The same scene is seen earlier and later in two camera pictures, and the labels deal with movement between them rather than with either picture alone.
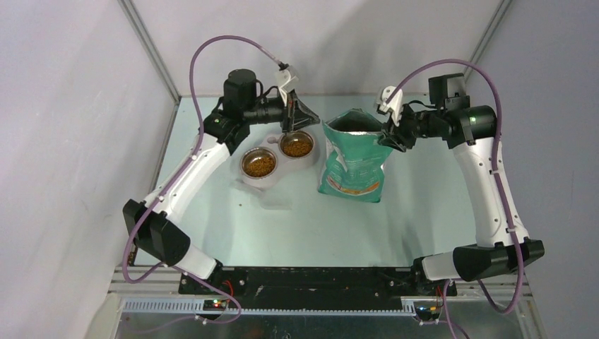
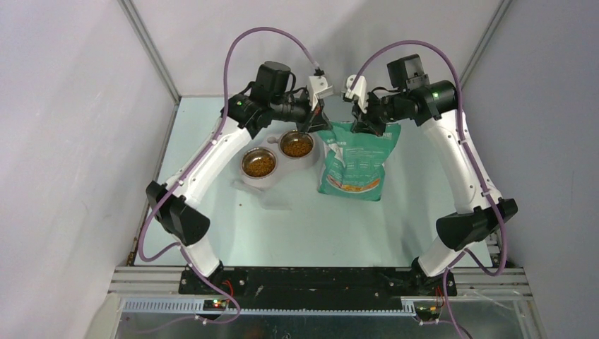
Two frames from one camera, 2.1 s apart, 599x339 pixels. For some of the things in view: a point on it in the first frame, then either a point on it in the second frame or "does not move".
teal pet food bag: x=354 y=157 does not move
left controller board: x=214 y=305 does not move
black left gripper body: x=287 y=123 → x=319 y=106
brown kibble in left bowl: x=261 y=167 does not move
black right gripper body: x=412 y=126 → x=380 y=111
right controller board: x=427 y=313 does not move
